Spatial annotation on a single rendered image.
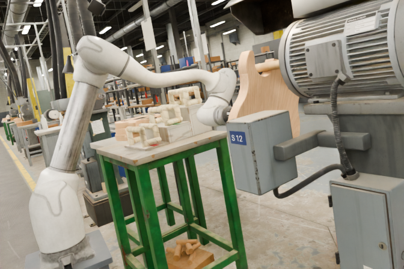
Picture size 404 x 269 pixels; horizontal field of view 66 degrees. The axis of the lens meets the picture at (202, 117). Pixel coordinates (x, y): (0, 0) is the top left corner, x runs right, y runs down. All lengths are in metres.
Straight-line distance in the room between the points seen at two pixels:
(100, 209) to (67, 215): 2.13
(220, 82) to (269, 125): 0.64
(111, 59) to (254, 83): 0.54
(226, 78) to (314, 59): 0.64
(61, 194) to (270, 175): 0.72
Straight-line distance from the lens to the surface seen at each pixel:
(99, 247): 1.31
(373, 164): 0.93
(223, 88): 1.45
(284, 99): 1.24
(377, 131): 0.89
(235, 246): 1.99
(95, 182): 3.38
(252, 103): 1.12
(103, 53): 1.24
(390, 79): 0.86
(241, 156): 0.85
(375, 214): 0.86
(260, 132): 0.82
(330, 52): 0.87
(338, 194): 0.89
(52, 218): 1.20
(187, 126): 1.77
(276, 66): 1.15
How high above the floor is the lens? 1.25
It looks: 7 degrees down
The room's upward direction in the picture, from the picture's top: 10 degrees counter-clockwise
